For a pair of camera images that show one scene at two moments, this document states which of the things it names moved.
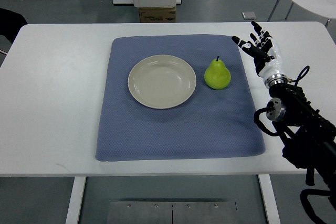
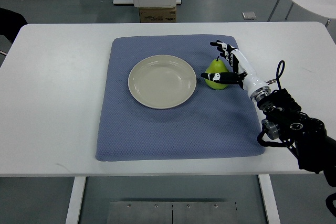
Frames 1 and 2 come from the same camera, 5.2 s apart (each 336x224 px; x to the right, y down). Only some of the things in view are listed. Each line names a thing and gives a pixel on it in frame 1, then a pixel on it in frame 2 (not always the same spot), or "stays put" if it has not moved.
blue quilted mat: x=212 y=123 stays put
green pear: x=217 y=75 stays put
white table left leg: x=73 y=213 stays put
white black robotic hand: x=266 y=54 to x=243 y=74
